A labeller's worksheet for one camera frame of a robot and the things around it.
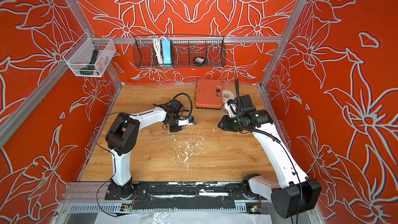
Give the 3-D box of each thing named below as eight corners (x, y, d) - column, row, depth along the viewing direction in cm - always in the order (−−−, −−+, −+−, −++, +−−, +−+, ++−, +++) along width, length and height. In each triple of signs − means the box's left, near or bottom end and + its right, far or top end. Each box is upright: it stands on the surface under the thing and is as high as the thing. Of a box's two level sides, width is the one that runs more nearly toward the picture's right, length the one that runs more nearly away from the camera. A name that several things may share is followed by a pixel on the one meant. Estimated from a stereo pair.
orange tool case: (195, 111, 106) (195, 106, 102) (195, 83, 124) (195, 78, 119) (223, 111, 106) (224, 105, 101) (219, 83, 124) (220, 78, 119)
